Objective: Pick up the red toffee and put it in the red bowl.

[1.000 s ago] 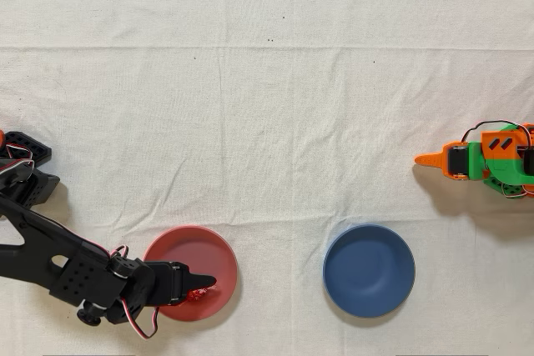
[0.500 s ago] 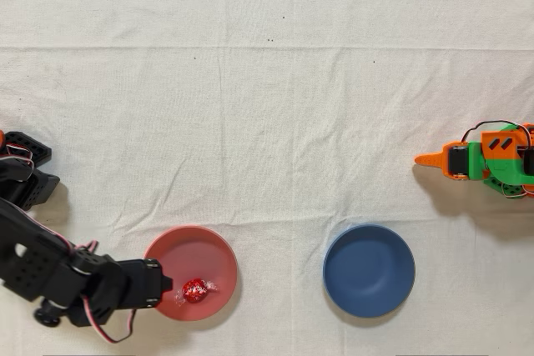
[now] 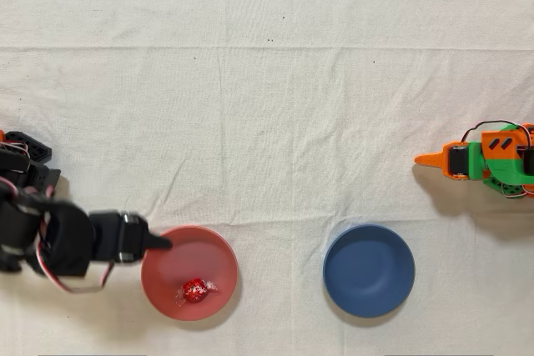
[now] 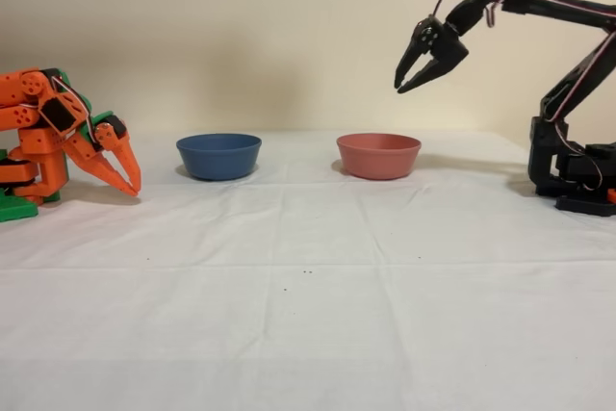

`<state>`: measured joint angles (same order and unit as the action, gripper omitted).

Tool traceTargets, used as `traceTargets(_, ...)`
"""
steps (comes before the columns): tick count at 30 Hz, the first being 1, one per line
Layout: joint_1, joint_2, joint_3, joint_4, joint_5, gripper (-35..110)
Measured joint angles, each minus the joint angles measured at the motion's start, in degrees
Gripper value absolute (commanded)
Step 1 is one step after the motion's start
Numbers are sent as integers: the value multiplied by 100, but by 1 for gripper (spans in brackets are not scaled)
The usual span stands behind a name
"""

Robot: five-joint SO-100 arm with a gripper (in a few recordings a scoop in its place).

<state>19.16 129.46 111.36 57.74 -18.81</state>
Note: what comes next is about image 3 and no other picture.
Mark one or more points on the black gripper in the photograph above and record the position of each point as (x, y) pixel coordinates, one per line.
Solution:
(109, 234)

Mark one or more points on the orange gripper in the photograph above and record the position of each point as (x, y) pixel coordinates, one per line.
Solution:
(457, 161)

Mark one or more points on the red foil-wrapped candy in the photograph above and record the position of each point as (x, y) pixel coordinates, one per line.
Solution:
(194, 291)

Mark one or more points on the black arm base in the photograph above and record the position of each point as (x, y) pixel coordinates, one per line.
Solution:
(33, 147)

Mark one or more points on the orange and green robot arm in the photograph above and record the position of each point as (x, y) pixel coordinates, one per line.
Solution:
(500, 164)

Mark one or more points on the red bowl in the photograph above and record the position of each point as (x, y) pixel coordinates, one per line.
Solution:
(200, 256)

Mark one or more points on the blue bowl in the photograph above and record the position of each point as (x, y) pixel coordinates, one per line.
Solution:
(369, 270)

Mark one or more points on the white tablecloth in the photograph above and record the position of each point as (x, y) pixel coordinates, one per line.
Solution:
(292, 122)

